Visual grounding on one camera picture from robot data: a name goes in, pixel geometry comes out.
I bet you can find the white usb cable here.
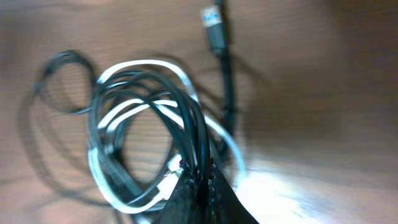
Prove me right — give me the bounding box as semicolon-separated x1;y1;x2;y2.
87;58;247;215

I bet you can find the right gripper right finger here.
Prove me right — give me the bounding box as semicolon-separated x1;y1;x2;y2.
203;158;258;224

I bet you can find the black usb cable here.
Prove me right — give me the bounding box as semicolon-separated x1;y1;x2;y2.
32;0;239;224

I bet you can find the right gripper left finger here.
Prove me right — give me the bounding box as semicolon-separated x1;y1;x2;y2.
152;162;202;224

